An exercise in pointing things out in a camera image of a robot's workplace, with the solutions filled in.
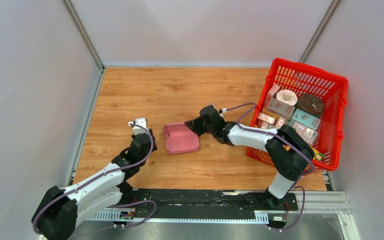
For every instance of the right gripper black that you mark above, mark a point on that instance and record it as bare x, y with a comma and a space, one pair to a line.
194, 125

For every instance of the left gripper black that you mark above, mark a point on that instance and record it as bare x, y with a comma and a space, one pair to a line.
151, 132

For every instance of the pink paper box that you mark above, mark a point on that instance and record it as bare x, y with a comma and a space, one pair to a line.
179, 139

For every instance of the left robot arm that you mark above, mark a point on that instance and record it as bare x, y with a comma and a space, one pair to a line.
96, 185

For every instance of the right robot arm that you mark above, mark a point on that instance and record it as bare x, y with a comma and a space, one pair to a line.
289, 152

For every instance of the pink grey snack box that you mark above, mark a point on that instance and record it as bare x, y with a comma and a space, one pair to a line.
280, 108

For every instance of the teal snack box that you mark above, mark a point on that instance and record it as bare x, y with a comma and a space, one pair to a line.
305, 119

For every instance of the pink white roll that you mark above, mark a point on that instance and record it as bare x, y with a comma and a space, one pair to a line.
287, 96

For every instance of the brown chocolate donut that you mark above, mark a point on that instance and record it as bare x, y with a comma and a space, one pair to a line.
311, 104

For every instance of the red plastic basket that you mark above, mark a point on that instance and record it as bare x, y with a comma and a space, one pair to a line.
329, 87

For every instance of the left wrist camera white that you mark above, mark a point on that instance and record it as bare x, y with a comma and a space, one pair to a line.
139, 125

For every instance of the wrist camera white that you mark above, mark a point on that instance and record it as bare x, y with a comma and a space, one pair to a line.
139, 125
222, 112

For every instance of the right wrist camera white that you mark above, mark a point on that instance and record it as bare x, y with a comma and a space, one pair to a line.
222, 112

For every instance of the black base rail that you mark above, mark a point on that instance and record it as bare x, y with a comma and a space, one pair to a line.
124, 204

